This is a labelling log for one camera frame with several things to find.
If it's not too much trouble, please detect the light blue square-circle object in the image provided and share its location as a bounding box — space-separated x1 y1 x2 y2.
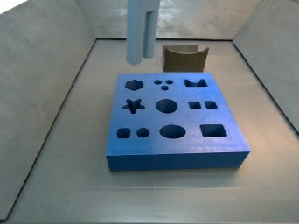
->
126 0 161 65

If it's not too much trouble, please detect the black curved fixture cradle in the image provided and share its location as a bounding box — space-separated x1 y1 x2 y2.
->
163 45 210 72

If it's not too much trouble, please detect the blue foam shape block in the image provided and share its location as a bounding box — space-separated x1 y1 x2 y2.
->
106 73 250 171

